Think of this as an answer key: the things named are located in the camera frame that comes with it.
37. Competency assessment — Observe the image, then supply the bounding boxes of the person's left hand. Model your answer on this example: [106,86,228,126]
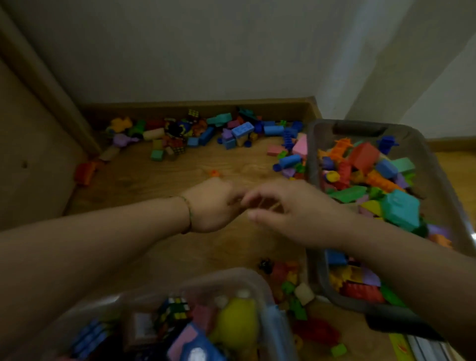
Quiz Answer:
[181,178,249,234]

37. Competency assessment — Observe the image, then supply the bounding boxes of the person's right hand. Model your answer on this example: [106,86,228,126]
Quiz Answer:
[241,179,354,250]

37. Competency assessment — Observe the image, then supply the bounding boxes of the person's right forearm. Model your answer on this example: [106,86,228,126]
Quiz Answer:
[342,214,476,358]

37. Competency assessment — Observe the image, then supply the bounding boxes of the person's left forearm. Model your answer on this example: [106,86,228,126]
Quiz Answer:
[0,197,191,361]

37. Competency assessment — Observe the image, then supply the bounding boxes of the pile of colourful toy blocks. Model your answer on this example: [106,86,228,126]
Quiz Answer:
[106,108,309,180]
[318,136,454,309]
[258,258,348,359]

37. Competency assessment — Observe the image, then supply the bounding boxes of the cream cube brick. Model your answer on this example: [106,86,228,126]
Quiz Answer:
[295,283,315,306]

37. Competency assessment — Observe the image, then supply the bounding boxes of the flat green building brick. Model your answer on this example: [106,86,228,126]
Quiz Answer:
[329,185,369,204]

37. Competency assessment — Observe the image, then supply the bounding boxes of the clear plastic storage container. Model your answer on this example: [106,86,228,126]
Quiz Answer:
[7,268,298,361]

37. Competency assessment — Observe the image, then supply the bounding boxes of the yellow round toy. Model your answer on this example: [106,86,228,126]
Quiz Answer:
[210,298,260,351]

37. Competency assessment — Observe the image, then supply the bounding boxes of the large red building brick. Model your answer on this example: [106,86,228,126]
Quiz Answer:
[348,142,381,175]

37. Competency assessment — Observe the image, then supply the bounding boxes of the studded red building brick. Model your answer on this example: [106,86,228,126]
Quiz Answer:
[340,281,386,303]

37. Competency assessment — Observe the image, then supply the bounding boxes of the colourful puzzle cube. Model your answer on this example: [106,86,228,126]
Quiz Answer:
[154,297,190,329]

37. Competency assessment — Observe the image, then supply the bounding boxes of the large teal building brick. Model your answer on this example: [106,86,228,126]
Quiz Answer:
[381,190,421,232]

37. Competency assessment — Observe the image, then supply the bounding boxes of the pink slanted toy piece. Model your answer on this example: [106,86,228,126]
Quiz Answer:
[167,323,199,361]

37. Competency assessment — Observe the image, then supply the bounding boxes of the red arched toy piece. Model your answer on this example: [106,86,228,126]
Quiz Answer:
[74,161,98,186]

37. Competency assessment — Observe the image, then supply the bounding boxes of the grey plastic storage bin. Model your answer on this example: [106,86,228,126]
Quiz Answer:
[305,119,476,341]

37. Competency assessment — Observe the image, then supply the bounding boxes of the yellow-green flat strip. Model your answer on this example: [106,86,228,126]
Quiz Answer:
[388,333,417,361]

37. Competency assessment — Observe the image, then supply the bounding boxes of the wooden door panel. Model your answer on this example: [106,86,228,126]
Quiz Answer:
[0,7,103,231]

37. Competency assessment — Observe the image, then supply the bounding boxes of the thin wrist bracelet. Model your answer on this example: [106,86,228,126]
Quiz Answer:
[175,195,194,235]

